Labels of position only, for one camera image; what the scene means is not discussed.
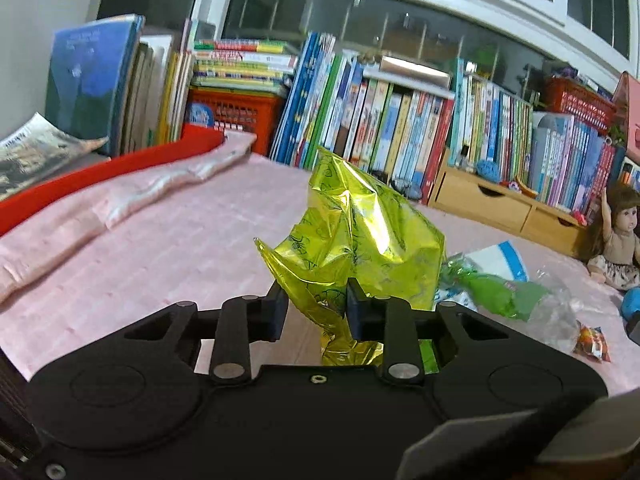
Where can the rose gold flat box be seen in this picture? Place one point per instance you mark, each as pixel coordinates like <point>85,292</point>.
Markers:
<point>415,71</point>

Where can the small blue toy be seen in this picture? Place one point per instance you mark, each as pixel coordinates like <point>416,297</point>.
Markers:
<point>487,167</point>

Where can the large blue hardcover book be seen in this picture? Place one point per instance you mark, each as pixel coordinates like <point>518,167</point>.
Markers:
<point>90,85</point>

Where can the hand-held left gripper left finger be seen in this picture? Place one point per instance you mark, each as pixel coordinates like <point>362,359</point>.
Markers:
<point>279,312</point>

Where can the small orange snack wrapper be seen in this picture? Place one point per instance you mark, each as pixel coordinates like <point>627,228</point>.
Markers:
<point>592,342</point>

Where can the white and blue paper bag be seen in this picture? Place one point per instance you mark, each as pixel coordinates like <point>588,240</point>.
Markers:
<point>500,260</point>

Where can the clear plastic bag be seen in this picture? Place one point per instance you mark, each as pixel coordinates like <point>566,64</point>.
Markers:
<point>555,312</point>

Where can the blue cat plush toy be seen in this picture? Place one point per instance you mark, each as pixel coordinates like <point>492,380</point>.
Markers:
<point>632,305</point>

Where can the wooden drawer organizer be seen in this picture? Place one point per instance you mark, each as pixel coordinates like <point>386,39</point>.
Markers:
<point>495,205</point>

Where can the pink striped bed sheet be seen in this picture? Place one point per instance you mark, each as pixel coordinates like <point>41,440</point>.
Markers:
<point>200,260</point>

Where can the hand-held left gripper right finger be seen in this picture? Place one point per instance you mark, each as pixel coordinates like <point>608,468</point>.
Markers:
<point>355,316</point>

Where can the stack of flat-lying books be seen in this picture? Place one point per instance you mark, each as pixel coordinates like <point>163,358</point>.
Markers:
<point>240,65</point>

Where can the row of colourful children's books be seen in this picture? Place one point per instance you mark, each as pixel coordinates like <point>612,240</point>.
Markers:
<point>380,115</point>

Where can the pink folded quilt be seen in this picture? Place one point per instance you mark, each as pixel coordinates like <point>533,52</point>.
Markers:
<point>125,195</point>

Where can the green plastic wrapper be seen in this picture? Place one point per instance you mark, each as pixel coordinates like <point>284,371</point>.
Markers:
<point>492,295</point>

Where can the orange curved toy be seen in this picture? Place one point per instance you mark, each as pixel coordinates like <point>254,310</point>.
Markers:
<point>526,188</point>

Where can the pink toy house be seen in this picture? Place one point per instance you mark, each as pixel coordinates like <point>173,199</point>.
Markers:
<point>630,105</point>

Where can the brown-haired doll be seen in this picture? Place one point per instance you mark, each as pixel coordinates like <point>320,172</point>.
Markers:
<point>615,240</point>

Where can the yellow-green foil wrapper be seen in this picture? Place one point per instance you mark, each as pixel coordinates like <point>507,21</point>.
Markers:
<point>360,230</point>

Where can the red plastic basket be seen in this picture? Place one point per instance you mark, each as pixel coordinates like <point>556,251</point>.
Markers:
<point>240,110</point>

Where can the row of thin upright books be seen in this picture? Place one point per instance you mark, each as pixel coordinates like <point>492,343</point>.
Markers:
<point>160,90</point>

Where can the red basket on books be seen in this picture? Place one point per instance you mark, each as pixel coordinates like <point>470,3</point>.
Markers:
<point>580,100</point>

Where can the red bed edge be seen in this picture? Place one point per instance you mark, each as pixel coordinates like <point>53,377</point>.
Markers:
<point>75,180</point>

